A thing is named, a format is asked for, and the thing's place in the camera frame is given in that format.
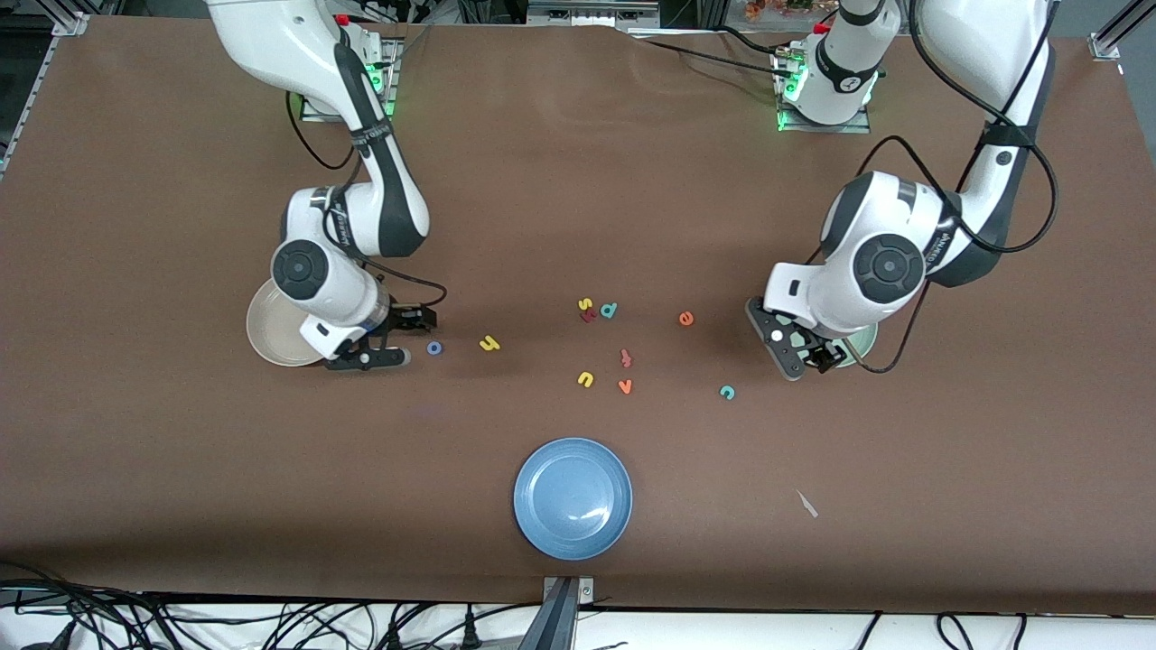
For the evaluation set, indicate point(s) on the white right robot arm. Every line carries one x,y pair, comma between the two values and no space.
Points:
316,271

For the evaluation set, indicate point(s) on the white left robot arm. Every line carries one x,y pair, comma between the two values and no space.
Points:
885,266

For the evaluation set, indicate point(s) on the green round plate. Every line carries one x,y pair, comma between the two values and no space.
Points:
862,348

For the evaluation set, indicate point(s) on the beige round plate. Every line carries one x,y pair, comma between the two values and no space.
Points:
271,341

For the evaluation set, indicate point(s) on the small white paper scrap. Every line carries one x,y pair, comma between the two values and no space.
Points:
807,505

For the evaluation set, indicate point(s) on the brown table cover sheet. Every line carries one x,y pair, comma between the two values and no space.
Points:
578,181

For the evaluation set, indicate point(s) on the blue round plate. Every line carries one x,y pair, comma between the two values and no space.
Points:
573,498

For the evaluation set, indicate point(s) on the orange decorative items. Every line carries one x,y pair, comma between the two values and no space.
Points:
777,7

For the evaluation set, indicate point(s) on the grey power strip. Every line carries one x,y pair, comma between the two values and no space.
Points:
591,13

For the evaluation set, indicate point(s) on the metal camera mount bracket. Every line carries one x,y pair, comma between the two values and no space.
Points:
562,623

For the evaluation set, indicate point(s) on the aluminium frame profile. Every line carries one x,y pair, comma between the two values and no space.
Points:
1115,36
72,23

